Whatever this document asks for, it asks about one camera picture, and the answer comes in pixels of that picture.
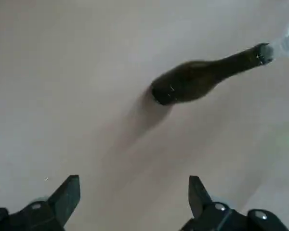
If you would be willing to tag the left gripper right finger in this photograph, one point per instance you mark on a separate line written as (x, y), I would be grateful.
(219, 216)

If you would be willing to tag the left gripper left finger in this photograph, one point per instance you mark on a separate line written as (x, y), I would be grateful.
(45, 214)

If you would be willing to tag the dark glass bottle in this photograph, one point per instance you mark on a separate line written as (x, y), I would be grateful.
(187, 81)

